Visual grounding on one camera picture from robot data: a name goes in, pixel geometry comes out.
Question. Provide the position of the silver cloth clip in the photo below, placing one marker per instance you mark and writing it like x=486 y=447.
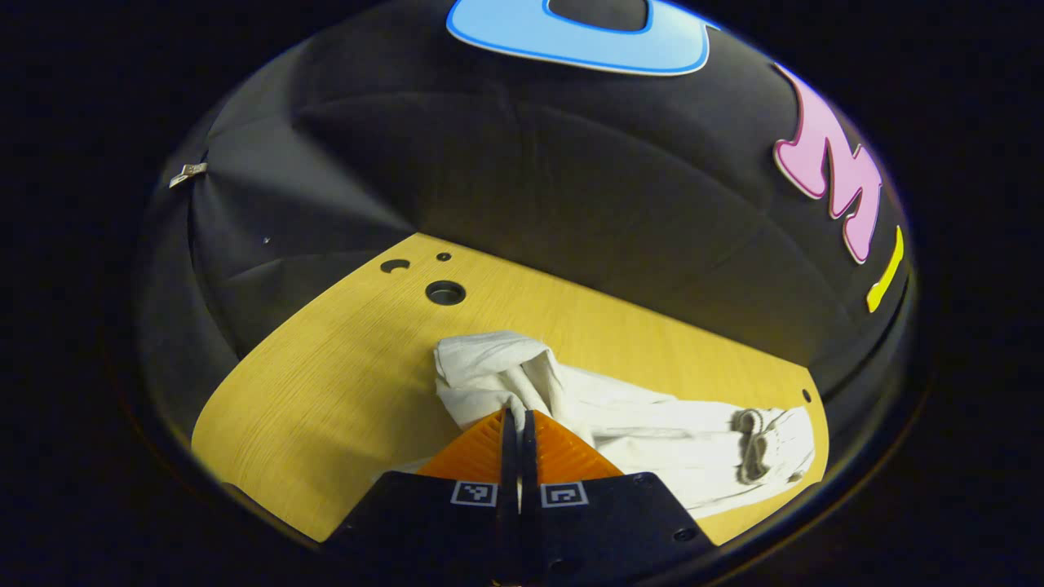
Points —
x=188 y=173

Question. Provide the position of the black backdrop cloth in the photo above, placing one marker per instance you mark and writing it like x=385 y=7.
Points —
x=530 y=171

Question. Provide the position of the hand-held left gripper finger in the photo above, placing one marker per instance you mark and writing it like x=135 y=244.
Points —
x=510 y=489
x=530 y=489

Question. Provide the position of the white jeans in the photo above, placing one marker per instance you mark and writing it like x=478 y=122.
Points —
x=652 y=440

